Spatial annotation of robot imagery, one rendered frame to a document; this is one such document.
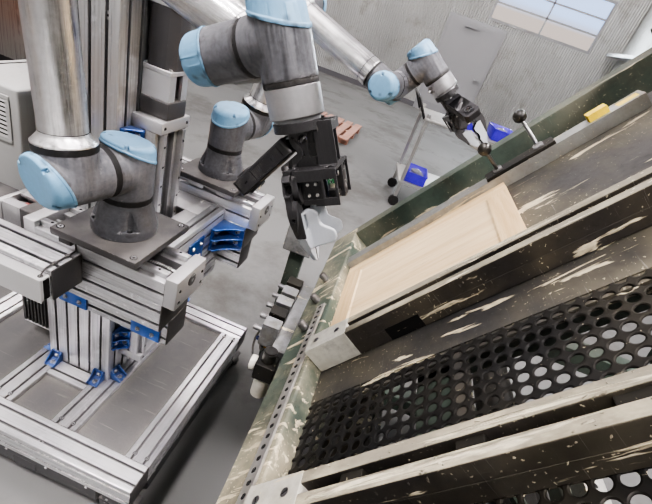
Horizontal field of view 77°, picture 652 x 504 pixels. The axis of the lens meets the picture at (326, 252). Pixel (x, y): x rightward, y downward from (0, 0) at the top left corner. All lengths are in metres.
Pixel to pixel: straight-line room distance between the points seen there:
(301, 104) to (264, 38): 0.09
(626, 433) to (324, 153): 0.46
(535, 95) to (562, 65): 0.77
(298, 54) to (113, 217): 0.65
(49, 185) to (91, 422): 1.03
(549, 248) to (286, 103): 0.55
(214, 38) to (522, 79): 10.84
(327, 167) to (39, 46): 0.54
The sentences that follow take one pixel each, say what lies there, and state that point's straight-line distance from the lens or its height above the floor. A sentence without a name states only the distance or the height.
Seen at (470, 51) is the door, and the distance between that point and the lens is 11.12.
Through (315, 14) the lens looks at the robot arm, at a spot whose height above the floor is 1.60.
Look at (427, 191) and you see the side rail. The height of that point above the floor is 1.17.
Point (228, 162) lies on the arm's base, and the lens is 1.45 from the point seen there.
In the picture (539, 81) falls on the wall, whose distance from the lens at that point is 11.38.
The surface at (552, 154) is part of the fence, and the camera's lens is 1.33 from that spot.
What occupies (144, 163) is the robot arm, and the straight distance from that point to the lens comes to 1.00.
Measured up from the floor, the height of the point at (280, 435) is 0.91.
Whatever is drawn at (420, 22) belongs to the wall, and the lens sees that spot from 11.18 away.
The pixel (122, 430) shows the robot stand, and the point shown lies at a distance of 1.72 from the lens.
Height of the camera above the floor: 1.65
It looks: 30 degrees down
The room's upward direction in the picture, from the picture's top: 20 degrees clockwise
